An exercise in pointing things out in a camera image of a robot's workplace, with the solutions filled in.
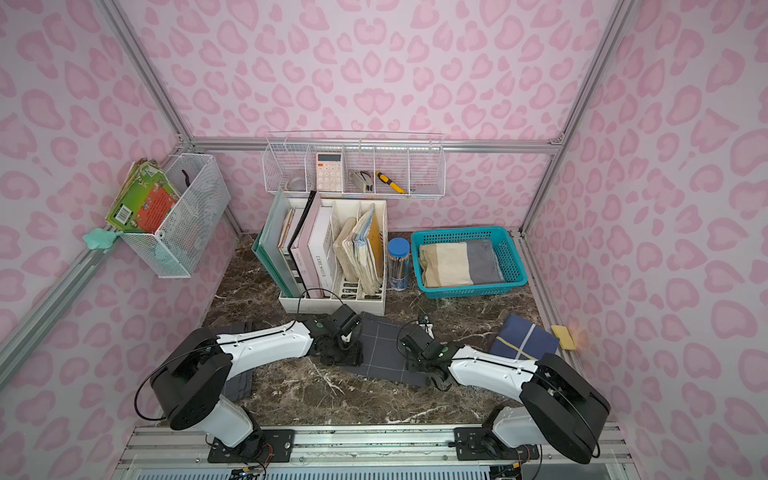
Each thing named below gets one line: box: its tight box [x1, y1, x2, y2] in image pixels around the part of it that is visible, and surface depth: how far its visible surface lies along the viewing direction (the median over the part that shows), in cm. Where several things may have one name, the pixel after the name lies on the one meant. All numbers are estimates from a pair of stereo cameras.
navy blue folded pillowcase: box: [489, 313, 560, 361], surface depth 92 cm
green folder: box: [252, 187, 302, 298], surface depth 82 cm
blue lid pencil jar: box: [387, 237, 410, 292], surface depth 96 cm
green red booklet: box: [105, 158, 181, 233], surface depth 73 cm
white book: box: [308, 205, 335, 299], surface depth 89 cm
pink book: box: [289, 191, 326, 299], surface depth 86 cm
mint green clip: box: [83, 228, 124, 253], surface depth 64 cm
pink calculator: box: [316, 152, 343, 192], surface depth 97 cm
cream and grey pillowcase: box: [419, 239, 505, 288], surface depth 106 cm
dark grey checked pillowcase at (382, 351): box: [344, 312, 428, 386], surface depth 86 cm
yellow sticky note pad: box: [551, 325, 576, 350], surface depth 97 cm
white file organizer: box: [279, 198, 388, 316], surface depth 95 cm
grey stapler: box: [348, 170, 373, 193], surface depth 101 cm
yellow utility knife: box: [376, 171, 407, 194], surface depth 100 cm
